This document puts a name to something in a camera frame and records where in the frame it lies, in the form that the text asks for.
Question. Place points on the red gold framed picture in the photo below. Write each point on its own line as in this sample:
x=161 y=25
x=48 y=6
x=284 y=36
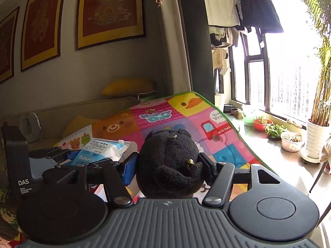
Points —
x=103 y=21

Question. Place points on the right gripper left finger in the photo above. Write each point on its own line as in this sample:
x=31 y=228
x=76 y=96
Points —
x=116 y=177

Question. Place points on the yellow cushion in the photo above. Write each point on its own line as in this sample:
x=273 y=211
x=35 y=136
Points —
x=127 y=87

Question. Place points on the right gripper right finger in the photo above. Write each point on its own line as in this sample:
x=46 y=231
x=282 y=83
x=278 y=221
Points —
x=219 y=176

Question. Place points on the hanging dark garment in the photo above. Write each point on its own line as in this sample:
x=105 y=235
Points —
x=260 y=14

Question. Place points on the white plant pot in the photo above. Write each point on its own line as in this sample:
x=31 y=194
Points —
x=316 y=138

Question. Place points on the blue wet wipes pack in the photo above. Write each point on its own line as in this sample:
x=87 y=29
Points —
x=99 y=149

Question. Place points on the black plush cat toy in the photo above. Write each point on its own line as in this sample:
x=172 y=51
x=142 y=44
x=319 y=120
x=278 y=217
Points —
x=167 y=165

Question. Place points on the grey neck pillow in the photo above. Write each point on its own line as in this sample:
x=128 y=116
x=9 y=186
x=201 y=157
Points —
x=30 y=127

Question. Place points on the beige sofa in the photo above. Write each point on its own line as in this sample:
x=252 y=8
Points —
x=55 y=120

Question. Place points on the green potted palm plant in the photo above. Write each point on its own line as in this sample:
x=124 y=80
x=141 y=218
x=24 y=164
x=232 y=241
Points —
x=319 y=11

